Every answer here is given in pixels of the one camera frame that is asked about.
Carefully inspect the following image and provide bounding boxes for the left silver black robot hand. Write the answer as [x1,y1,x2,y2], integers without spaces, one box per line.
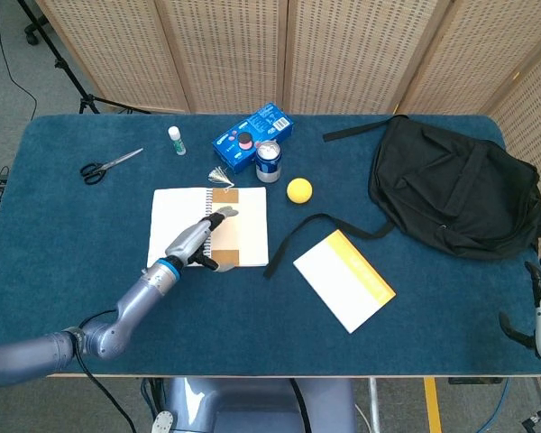
[163,205,242,273]

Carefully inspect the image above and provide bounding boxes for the brown cardboard piece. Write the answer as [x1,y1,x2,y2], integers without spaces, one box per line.
[206,165,242,267]

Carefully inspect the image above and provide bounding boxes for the white spiral notebook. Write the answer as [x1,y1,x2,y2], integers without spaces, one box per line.
[146,186,271,270]

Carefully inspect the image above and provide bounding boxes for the blue table cloth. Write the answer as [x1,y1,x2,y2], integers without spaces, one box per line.
[0,113,541,378]

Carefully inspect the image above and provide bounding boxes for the small white bottle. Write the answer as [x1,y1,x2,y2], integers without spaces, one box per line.
[167,125,188,157]

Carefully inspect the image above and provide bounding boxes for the blue silver soda can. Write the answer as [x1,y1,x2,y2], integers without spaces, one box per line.
[254,139,283,184]

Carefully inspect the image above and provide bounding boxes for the yellow foam ball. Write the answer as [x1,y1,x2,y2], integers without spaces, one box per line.
[286,177,314,206]

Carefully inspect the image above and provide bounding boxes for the blue Oreo cookie box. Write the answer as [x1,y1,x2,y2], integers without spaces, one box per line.
[211,102,295,175]

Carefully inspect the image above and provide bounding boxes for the white yellow notepad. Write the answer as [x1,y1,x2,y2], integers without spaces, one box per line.
[292,228,398,336]

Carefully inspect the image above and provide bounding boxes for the black fabric backpack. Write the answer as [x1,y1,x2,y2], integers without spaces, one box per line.
[262,114,541,280]

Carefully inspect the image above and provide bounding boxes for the grey-blue robot torso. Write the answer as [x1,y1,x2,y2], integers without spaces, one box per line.
[142,377,358,433]

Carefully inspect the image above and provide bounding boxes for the metal table leg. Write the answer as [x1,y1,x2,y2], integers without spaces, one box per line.
[367,377,382,433]

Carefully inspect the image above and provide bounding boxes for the wooden wicker folding screen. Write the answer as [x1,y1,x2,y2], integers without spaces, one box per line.
[34,0,541,204]

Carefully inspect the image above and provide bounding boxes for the black tripod stand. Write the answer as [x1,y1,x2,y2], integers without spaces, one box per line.
[16,0,152,116]

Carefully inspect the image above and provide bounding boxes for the black handled scissors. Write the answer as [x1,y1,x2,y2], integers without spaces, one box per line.
[79,147,144,186]

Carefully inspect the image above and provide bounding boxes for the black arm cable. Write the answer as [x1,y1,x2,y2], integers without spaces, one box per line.
[74,309,139,433]

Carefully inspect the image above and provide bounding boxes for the black floor cable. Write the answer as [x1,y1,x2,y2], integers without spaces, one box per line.
[0,0,39,124]

